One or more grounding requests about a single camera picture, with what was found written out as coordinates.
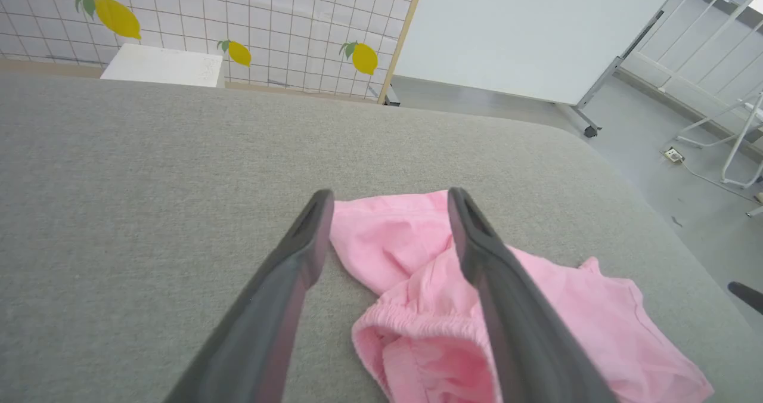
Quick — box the dark grey pointed left gripper right finger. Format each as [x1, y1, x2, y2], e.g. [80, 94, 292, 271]
[728, 281, 763, 316]

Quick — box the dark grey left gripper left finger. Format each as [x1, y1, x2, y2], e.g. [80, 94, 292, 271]
[165, 189, 335, 403]

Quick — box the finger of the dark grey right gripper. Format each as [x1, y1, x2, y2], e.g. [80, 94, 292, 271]
[448, 187, 618, 403]

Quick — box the pink garment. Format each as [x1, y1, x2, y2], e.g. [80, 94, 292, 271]
[329, 190, 715, 403]

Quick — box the white metal rack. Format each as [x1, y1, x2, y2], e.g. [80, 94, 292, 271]
[677, 90, 763, 189]

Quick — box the white small table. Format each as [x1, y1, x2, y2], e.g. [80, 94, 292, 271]
[100, 44, 226, 89]

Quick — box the white rolling whiteboard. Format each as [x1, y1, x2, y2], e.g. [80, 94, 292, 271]
[390, 0, 689, 138]

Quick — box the lemon print tiled partition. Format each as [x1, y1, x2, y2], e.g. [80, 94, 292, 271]
[0, 0, 429, 104]

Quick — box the white power cable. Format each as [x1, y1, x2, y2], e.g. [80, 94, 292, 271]
[680, 159, 759, 204]

